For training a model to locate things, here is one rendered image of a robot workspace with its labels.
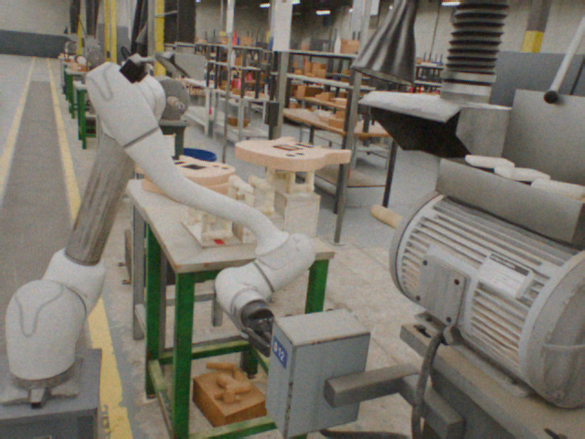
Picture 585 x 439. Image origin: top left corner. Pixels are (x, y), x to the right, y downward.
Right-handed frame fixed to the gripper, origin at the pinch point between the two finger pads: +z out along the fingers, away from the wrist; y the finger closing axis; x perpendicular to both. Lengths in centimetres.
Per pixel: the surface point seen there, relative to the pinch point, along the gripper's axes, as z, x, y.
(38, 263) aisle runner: -291, -97, 51
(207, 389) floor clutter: -103, -84, -17
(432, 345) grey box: 28.2, 19.0, -10.4
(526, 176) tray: 28, 47, -23
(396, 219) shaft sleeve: -4.9, 29.0, -25.8
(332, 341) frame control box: 15.7, 14.0, 0.6
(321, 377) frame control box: 15.6, 6.9, 1.8
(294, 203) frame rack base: -76, 11, -37
